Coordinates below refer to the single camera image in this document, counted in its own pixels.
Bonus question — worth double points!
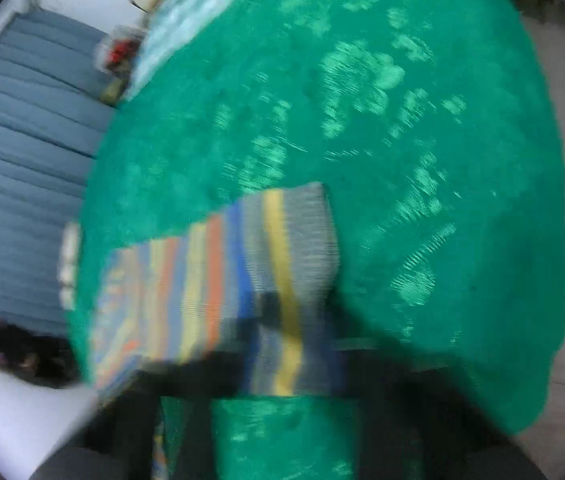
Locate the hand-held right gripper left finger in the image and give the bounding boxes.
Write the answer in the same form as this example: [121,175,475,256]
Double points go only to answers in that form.
[85,292,285,480]

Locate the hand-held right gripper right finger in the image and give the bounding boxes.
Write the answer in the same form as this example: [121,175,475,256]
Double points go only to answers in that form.
[329,306,518,480]

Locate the striped knit sweater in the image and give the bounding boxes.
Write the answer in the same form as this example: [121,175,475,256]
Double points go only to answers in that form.
[90,182,348,480]

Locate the hanging dark and brown clothes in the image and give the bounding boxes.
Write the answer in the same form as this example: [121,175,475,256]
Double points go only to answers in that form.
[0,320,80,388]

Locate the grey and red clothes pile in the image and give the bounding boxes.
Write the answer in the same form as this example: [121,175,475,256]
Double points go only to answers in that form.
[93,25,146,106]

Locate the cream patterned folded cloth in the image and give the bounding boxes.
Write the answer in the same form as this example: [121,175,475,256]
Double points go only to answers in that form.
[59,222,82,311]

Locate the green floral blanket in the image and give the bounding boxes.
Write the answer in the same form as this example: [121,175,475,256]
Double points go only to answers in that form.
[65,0,565,480]

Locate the blue-grey curtain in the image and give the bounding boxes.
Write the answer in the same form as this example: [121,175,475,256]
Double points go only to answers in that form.
[0,10,118,333]

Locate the green white checkered bed sheet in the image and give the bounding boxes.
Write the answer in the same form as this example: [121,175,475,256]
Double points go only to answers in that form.
[127,0,293,101]

